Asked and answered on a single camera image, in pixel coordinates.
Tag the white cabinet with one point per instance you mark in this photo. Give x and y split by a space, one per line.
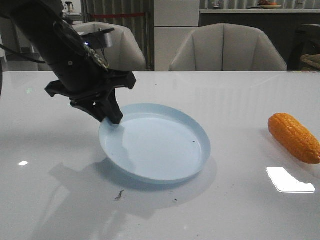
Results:
173 20

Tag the grey armchair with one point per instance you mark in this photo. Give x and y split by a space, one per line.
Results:
227 47
125 54

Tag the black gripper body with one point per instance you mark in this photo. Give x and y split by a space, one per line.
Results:
83 79

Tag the dark counter with white top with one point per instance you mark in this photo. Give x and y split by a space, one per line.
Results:
294 32

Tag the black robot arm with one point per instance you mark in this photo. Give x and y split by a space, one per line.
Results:
42 23

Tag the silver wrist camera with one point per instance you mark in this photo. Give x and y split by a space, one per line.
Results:
100 39

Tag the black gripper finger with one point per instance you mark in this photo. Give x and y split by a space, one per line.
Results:
93 109
110 108

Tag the grey left armchair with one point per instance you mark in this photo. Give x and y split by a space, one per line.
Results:
125 54

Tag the grey right armchair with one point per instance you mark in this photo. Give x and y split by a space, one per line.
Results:
227 47

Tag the beige cushion at right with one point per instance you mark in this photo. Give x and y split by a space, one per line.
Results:
310 62

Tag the fruit bowl on counter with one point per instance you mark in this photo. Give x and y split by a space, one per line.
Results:
269 4

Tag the light blue round plate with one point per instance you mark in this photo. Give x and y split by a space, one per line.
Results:
155 144

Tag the orange plastic corn cob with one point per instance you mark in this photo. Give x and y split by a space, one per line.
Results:
295 138

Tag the red barrier belt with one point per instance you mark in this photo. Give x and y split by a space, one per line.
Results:
116 16

